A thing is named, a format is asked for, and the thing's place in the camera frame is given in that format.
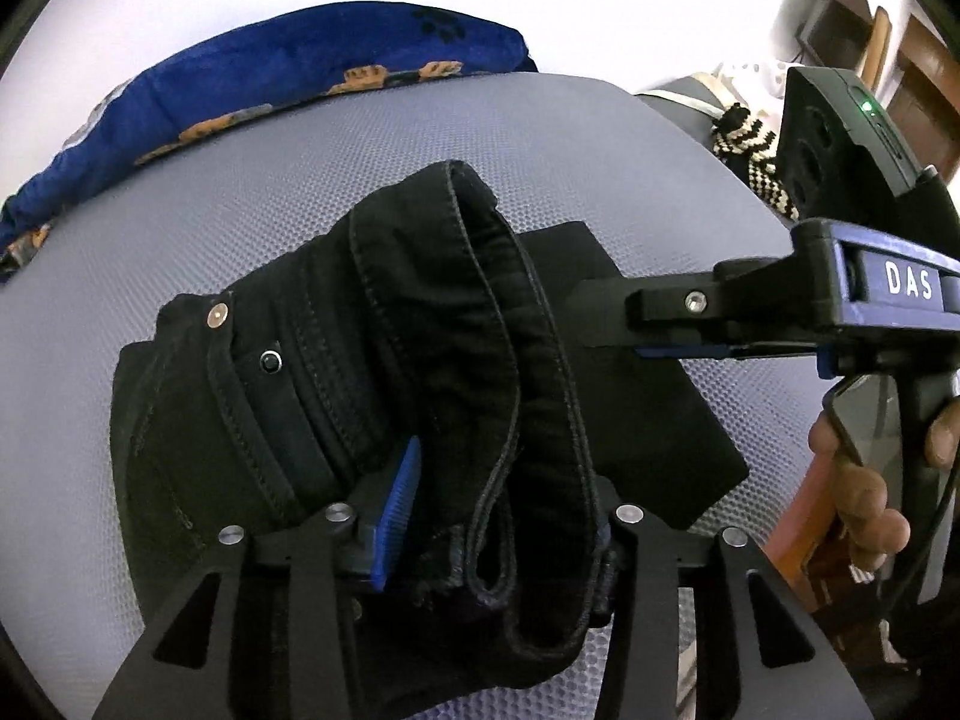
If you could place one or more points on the grey mesh mattress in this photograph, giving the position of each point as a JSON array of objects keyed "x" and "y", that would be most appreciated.
[{"x": 552, "y": 148}]

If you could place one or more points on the blue floral blanket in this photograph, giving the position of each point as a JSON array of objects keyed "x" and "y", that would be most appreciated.
[{"x": 241, "y": 75}]

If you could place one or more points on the white patterned cloth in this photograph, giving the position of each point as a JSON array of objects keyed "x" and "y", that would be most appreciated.
[{"x": 759, "y": 87}]

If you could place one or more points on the black denim pants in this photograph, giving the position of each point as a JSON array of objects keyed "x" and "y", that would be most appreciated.
[{"x": 420, "y": 316}]

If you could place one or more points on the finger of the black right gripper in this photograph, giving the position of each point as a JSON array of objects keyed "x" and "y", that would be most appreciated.
[{"x": 721, "y": 313}]

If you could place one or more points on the black white zigzag cloth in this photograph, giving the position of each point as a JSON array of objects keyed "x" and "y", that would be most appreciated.
[{"x": 747, "y": 147}]

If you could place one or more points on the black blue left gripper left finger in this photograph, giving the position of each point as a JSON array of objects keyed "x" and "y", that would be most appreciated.
[{"x": 266, "y": 626}]

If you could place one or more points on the person right hand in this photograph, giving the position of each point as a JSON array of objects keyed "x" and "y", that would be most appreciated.
[{"x": 861, "y": 499}]

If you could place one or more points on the black camera box green light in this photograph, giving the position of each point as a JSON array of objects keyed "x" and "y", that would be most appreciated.
[{"x": 840, "y": 156}]

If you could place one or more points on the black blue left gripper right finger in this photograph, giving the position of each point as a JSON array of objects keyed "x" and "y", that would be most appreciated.
[{"x": 759, "y": 653}]

